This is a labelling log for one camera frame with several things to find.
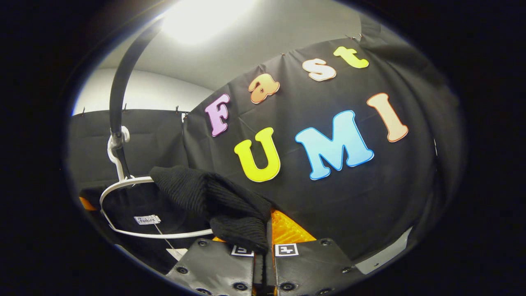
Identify black metal clothes rack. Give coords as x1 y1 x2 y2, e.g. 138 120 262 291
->
109 21 165 180

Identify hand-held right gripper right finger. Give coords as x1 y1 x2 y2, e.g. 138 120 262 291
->
266 209 363 296

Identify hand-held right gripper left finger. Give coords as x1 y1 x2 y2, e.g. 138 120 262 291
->
166 235 256 296

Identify black knit jacket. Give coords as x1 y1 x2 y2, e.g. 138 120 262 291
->
80 166 274 274

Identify black backdrop cloth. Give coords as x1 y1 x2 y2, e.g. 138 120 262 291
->
68 25 465 272

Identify white plastic clothes hanger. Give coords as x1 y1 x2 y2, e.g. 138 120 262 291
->
99 125 214 240

